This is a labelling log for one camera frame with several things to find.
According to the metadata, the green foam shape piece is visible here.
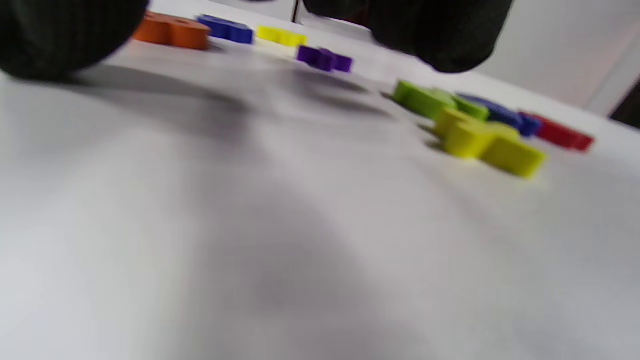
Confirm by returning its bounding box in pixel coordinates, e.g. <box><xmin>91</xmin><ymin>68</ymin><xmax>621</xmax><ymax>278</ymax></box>
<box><xmin>392</xmin><ymin>79</ymin><xmax>491</xmax><ymax>122</ymax></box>

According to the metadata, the dark background object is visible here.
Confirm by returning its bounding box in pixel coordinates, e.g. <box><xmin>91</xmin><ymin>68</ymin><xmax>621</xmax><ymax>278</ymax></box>
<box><xmin>609</xmin><ymin>75</ymin><xmax>640</xmax><ymax>130</ymax></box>

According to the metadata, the purple foam shape piece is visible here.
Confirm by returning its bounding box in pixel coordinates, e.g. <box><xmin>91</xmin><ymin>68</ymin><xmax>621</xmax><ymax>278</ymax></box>
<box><xmin>296</xmin><ymin>45</ymin><xmax>354</xmax><ymax>74</ymax></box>

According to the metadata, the blue foam shape piece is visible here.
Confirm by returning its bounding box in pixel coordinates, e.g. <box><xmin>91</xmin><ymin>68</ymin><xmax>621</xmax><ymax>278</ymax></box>
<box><xmin>456</xmin><ymin>92</ymin><xmax>544</xmax><ymax>138</ymax></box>
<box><xmin>196</xmin><ymin>14</ymin><xmax>255</xmax><ymax>45</ymax></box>

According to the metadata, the red foam shape piece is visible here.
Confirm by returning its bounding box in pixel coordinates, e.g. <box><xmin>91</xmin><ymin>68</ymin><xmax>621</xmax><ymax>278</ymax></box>
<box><xmin>520</xmin><ymin>111</ymin><xmax>596</xmax><ymax>153</ymax></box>

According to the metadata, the person's right hand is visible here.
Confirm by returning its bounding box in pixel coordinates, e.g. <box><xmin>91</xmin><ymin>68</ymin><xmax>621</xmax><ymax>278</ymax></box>
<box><xmin>0</xmin><ymin>0</ymin><xmax>514</xmax><ymax>81</ymax></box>

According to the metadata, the yellow foam shape piece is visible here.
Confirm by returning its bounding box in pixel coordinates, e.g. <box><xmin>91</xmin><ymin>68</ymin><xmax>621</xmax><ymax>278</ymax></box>
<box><xmin>433</xmin><ymin>107</ymin><xmax>547</xmax><ymax>179</ymax></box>
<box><xmin>256</xmin><ymin>25</ymin><xmax>309</xmax><ymax>48</ymax></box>

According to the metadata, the orange foam shape piece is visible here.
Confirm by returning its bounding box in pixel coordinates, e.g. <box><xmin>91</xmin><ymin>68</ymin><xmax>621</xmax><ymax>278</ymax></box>
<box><xmin>132</xmin><ymin>11</ymin><xmax>212</xmax><ymax>51</ymax></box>

